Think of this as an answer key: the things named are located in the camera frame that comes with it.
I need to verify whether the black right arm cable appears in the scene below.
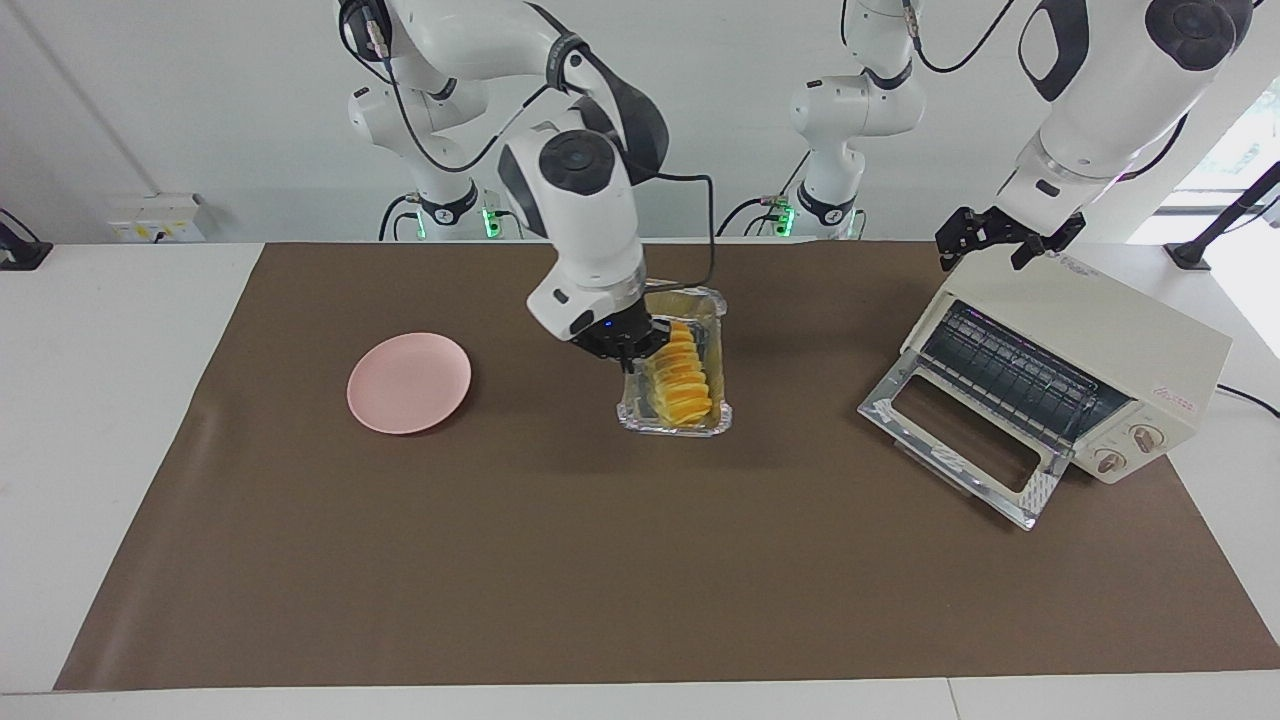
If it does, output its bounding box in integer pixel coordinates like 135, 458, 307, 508
365, 0, 718, 293

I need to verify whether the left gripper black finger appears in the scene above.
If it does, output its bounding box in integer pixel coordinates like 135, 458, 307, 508
936, 207, 987, 273
1011, 211, 1088, 272

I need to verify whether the black base cable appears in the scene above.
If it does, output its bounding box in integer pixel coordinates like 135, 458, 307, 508
377, 193, 422, 242
714, 150, 813, 241

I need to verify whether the aluminium foil tray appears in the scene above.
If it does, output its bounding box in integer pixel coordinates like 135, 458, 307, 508
616, 285, 734, 438

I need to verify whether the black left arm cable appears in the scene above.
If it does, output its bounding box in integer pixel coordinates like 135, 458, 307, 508
900, 0, 1023, 77

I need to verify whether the black oven power cord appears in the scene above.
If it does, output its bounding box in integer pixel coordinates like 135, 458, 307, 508
1215, 384, 1280, 420

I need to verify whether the striped orange bread loaf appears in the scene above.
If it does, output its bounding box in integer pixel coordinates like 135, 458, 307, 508
643, 320, 716, 429

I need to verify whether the black slanted stand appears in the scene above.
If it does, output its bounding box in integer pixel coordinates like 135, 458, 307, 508
1164, 160, 1280, 272

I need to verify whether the glass oven door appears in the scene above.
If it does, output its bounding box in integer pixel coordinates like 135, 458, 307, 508
857, 350, 1073, 532

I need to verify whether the brown table mat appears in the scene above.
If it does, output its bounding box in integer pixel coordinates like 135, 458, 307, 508
52, 240, 1280, 693

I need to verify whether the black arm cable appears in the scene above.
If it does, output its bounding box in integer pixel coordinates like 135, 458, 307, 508
900, 0, 1023, 77
365, 0, 718, 293

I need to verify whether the cream toaster oven body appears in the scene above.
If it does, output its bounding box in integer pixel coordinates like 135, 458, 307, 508
900, 250, 1234, 487

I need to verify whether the pink round plate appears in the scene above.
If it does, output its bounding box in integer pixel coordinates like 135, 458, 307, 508
346, 332, 473, 436

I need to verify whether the black table clamp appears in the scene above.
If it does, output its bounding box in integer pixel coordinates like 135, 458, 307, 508
0, 207, 54, 272

